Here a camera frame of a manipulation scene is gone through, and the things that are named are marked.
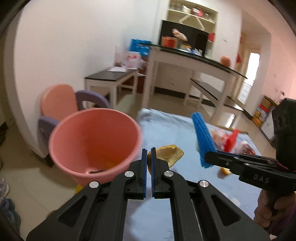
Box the dark red wrapper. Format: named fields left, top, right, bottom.
left=237, top=141, right=256, bottom=155

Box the yellow fruit peel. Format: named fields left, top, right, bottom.
left=156, top=145, right=184, bottom=168

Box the blue foam net sleeve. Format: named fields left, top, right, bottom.
left=192, top=112, right=216, bottom=169

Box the person's right hand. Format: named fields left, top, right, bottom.
left=253, top=189, right=295, bottom=228

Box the light blue table cloth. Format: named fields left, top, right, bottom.
left=123, top=108, right=260, bottom=240

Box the red foam net sleeve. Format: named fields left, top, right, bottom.
left=224, top=129, right=240, bottom=153

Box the pink plastic bucket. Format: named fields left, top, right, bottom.
left=49, top=108, right=142, bottom=187

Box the pink plastic bag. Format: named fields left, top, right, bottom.
left=210, top=129, right=229, bottom=149

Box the right black top bench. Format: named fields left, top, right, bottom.
left=183, top=78, right=243, bottom=126

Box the black bench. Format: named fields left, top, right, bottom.
left=84, top=69, right=138, bottom=109
left=183, top=78, right=243, bottom=126

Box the pink and purple kid chair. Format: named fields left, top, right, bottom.
left=38, top=83, right=112, bottom=167

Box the orange round ball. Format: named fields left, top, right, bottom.
left=220, top=56, right=231, bottom=68

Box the left black top bench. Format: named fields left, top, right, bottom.
left=84, top=69, right=138, bottom=109

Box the white table with black top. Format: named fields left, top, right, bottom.
left=138, top=43, right=247, bottom=126

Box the white paper on bench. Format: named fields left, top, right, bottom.
left=107, top=66, right=127, bottom=72

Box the black television screen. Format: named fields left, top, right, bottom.
left=159, top=20, right=209, bottom=57

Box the pink flower bouquet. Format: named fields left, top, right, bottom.
left=172, top=28, right=188, bottom=48

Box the blue box behind table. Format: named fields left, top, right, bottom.
left=129, top=39, right=152, bottom=57

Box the white wall shelf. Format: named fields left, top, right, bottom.
left=166, top=1, right=218, bottom=58

